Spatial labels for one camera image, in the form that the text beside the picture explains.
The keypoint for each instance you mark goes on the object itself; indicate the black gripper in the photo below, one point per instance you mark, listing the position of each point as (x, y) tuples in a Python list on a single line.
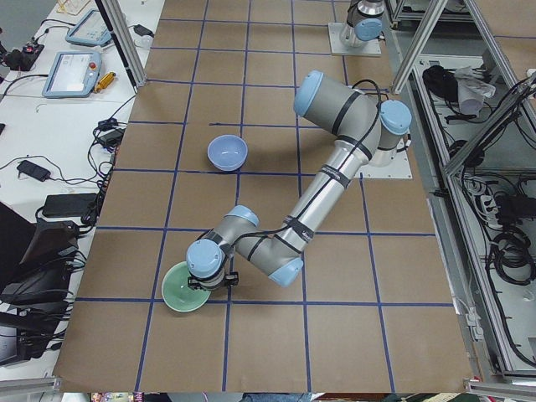
[(195, 284)]

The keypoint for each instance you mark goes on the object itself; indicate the green bowl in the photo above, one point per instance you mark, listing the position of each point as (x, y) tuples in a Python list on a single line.
[(176, 293)]

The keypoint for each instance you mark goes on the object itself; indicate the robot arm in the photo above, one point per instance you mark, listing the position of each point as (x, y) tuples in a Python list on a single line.
[(363, 23), (367, 130)]

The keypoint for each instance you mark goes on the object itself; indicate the blue bowl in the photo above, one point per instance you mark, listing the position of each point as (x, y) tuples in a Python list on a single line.
[(227, 152)]

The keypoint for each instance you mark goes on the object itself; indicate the black power adapter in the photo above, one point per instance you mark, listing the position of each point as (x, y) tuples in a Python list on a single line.
[(68, 205)]

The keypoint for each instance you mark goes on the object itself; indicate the black laptop equipment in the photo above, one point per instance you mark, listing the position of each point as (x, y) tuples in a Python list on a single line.
[(37, 261)]

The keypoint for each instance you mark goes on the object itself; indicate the metallic cylinder tool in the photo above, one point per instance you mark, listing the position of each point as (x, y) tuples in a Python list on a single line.
[(104, 82)]

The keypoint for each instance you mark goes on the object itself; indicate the teach pendant near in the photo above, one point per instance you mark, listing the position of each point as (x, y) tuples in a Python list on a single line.
[(73, 74)]

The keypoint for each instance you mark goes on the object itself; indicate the teach pendant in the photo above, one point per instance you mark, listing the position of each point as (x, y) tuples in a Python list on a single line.
[(90, 31), (73, 74)]

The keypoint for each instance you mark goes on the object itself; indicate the teach pendant far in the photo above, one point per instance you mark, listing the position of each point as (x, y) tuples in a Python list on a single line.
[(90, 31)]

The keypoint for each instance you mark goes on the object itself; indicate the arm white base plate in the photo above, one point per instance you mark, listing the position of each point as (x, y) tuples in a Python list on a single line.
[(343, 41), (388, 164)]

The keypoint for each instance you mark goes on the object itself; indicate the aluminium frame post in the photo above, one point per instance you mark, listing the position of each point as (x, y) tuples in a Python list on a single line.
[(113, 17)]

